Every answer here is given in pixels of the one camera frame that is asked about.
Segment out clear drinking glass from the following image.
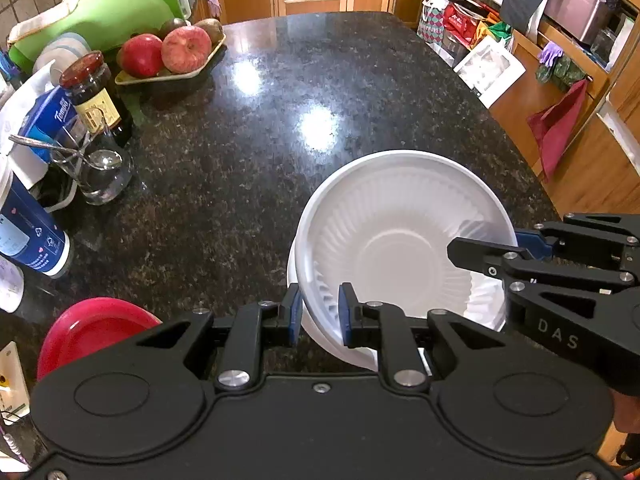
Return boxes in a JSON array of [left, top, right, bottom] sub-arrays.
[[52, 122, 135, 206]]

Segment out blue tissue pack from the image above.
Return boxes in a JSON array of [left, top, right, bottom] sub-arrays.
[[20, 86, 86, 148]]

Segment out brown kiwi fruit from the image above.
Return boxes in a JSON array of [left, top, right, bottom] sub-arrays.
[[194, 18, 224, 43]]

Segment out dark sauce jar red lid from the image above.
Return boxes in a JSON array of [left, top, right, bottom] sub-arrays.
[[59, 51, 133, 147]]

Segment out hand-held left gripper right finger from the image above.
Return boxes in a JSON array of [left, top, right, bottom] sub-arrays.
[[337, 282, 506, 393]]

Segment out green cutting board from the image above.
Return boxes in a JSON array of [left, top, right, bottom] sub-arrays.
[[9, 0, 186, 61]]

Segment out stainless steel countertop appliance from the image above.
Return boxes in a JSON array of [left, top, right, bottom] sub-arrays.
[[544, 0, 613, 43]]

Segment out printed paper card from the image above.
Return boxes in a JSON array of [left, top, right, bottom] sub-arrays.
[[0, 342, 36, 421]]

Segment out frosted plastic cup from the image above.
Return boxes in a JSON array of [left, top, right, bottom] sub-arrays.
[[0, 255, 25, 313]]

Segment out patterned gift bag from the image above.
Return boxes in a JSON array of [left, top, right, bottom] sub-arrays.
[[417, 0, 446, 43]]

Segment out purple rubber gloves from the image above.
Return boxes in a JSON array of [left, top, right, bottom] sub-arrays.
[[539, 41, 563, 67]]

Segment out blue and white paper cup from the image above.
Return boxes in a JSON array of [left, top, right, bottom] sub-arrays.
[[0, 152, 71, 278]]

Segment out white ribbed disposable bowl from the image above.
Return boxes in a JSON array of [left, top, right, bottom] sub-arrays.
[[295, 150, 518, 321], [287, 245, 507, 373]]

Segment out pink plastic plate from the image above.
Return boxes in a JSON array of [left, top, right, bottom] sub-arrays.
[[37, 297, 163, 381]]

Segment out white cardboard box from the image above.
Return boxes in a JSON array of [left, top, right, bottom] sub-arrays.
[[454, 36, 527, 108]]

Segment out fruit tray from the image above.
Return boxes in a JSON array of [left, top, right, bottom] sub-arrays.
[[115, 35, 227, 92]]

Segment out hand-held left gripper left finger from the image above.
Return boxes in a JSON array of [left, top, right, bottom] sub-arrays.
[[136, 284, 303, 393]]

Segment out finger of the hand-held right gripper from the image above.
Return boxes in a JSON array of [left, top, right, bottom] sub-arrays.
[[515, 214, 640, 275], [446, 237, 640, 295]]

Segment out red cloth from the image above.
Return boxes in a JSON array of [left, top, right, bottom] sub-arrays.
[[527, 79, 588, 183]]

